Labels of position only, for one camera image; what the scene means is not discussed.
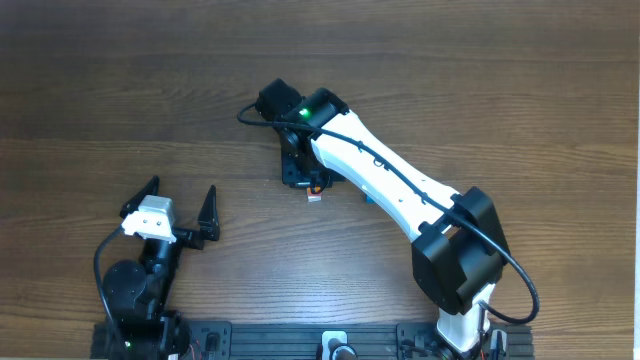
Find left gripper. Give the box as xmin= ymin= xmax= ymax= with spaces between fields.
xmin=119 ymin=175 xmax=222 ymax=251

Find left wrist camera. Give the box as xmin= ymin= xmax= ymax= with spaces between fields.
xmin=121 ymin=195 xmax=178 ymax=245

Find black cable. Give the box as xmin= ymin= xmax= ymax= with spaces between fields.
xmin=236 ymin=101 xmax=542 ymax=325
xmin=92 ymin=225 xmax=126 ymax=351

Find mounting rail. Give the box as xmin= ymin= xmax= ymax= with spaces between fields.
xmin=91 ymin=320 xmax=536 ymax=360

